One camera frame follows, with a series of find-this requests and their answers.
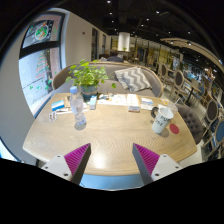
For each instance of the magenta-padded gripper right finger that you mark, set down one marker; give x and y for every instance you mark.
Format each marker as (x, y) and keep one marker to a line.
(156, 166)

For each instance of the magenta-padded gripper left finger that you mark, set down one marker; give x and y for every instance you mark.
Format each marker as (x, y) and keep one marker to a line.
(68, 168)

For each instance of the clear blue-capped water bottle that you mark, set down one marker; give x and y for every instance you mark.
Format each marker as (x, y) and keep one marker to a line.
(77, 106)

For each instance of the flat round red coaster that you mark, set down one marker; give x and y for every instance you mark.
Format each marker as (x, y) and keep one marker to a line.
(174, 128)

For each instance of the white mug with dark lettering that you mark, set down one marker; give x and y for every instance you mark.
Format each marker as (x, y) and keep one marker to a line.
(161, 120)

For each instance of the grey tufted armchair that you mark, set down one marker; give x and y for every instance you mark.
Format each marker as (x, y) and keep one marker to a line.
(193, 121)

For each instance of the clear plastic cup with straw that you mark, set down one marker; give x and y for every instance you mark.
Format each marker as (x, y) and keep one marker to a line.
(173, 106)

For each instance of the blue white flat pack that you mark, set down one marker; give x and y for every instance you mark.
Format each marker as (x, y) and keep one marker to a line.
(57, 105)

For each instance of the blue white small carton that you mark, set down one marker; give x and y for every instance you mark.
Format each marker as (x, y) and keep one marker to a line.
(147, 102)

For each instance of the white tissue box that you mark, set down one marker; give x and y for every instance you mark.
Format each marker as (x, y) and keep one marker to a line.
(133, 102)

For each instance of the small teal box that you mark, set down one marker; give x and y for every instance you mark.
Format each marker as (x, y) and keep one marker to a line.
(92, 102)

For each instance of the group of dining chairs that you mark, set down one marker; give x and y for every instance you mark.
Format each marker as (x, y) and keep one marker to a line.
(211, 111)

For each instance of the grey white chevron cushion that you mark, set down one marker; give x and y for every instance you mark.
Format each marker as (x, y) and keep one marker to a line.
(133, 79)

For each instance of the green potted plant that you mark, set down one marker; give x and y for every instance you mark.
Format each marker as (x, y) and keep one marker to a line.
(87, 76)

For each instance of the grey wood-framed sofa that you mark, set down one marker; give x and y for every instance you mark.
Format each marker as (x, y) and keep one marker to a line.
(108, 71)

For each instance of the person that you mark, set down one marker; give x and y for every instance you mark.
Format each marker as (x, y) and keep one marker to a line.
(115, 58)

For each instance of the group of ceiling lights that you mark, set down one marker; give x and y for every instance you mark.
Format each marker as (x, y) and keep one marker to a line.
(108, 1)

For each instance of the colourful framed wall poster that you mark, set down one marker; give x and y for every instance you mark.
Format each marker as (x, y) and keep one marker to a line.
(41, 31)

